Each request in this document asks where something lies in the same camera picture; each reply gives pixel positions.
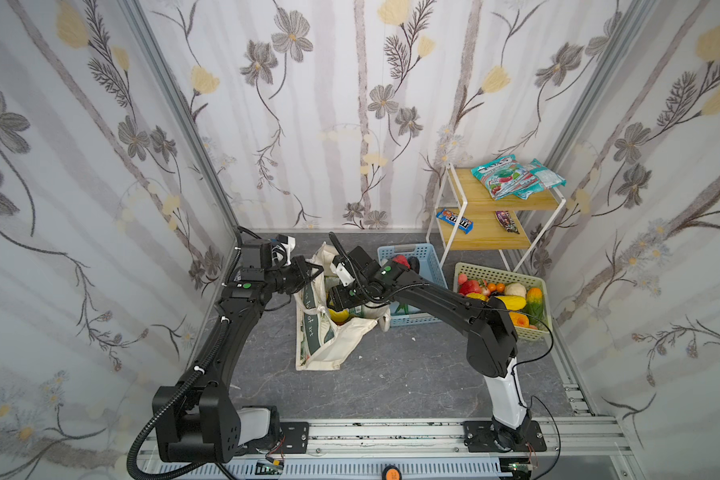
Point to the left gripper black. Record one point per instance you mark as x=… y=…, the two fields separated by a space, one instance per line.
x=303 y=271

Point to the yellow squash toy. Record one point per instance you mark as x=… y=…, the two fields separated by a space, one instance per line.
x=339 y=317

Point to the canvas tote bag floral print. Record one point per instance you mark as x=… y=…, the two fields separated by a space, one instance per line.
x=325 y=338

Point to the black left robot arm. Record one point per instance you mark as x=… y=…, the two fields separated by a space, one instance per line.
x=195 y=420

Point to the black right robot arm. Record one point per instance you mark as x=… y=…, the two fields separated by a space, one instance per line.
x=491 y=337

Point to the blue candy bag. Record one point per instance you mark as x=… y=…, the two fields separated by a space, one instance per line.
x=453 y=218

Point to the purple candy bag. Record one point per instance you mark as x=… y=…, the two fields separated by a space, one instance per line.
x=506 y=221

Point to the red bell pepper toy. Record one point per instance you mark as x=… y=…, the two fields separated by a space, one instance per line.
x=402 y=260

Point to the red pomegranate toy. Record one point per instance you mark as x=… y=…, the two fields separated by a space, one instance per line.
x=470 y=286

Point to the green plastic basket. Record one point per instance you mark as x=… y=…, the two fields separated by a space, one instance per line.
x=493 y=283

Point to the white garlic bulb toy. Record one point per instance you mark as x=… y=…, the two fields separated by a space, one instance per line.
x=515 y=289

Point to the orange mango toy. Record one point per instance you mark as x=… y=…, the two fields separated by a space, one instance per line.
x=519 y=319

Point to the orange green papaya toy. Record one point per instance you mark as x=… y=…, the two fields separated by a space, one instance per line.
x=535 y=304

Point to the teal snack packet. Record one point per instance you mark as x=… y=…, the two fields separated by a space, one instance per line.
x=506 y=177

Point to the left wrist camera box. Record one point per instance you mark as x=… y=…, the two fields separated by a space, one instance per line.
x=266 y=254

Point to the white wire wooden shelf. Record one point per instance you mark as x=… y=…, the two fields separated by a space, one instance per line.
x=459 y=191

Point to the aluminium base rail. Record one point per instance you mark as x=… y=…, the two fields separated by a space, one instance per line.
x=560 y=448

